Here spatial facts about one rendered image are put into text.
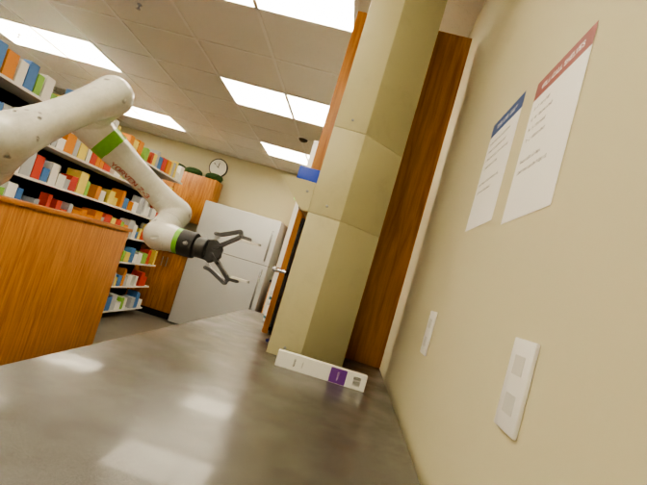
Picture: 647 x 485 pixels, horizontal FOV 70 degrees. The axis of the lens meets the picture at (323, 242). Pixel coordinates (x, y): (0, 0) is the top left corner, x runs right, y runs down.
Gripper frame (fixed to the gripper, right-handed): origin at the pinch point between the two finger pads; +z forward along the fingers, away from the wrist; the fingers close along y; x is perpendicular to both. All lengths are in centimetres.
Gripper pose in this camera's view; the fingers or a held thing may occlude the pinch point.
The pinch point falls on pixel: (250, 263)
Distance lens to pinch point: 162.8
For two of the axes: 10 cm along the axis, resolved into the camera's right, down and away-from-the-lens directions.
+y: 2.9, -9.5, 0.7
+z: 9.6, 2.8, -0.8
